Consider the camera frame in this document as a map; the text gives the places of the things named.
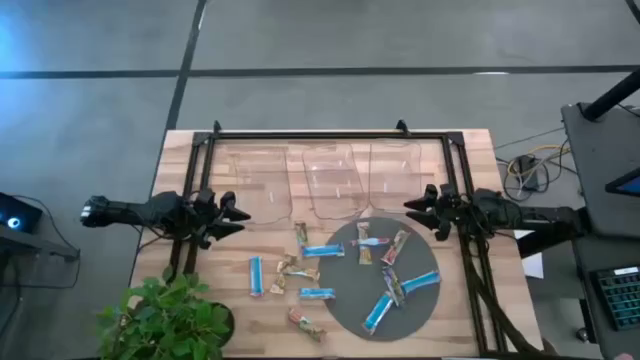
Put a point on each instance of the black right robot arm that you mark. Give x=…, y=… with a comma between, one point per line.
x=520, y=215

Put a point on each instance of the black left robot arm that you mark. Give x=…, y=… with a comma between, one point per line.
x=150, y=210

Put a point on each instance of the clear plastic bin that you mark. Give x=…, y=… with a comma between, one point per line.
x=332, y=170
x=395, y=170
x=260, y=170

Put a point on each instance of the green leafy plant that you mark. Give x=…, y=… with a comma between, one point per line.
x=165, y=320

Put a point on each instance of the dark grey cart top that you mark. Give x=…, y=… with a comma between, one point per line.
x=595, y=165

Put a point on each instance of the black aluminium frame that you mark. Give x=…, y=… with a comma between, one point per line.
x=325, y=135

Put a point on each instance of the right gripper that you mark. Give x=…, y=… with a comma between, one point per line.
x=452, y=212

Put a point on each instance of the black pole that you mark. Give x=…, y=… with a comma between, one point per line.
x=612, y=95

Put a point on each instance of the grey side shelf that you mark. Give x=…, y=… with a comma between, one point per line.
x=40, y=246

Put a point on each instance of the caster wheel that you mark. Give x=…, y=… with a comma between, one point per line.
x=582, y=334

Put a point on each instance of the white paper sheet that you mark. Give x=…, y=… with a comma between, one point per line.
x=533, y=265

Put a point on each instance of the black power adapter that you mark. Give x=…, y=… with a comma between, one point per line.
x=527, y=172

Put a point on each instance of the tablet screen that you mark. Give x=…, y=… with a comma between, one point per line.
x=629, y=186

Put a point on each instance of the person's hand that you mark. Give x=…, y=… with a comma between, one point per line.
x=625, y=357

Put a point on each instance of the black frame clamp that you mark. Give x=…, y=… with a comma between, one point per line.
x=401, y=127
x=216, y=127

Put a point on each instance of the backlit keyboard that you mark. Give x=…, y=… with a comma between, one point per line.
x=620, y=297

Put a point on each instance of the black device with blue light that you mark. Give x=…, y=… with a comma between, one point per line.
x=20, y=212

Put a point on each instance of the dark grey desk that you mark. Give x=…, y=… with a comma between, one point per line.
x=615, y=250

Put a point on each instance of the black plant pot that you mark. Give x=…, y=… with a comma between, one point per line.
x=229, y=325

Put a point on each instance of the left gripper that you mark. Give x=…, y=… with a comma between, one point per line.
x=202, y=215

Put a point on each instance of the grey round placemat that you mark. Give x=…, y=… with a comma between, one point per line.
x=350, y=312

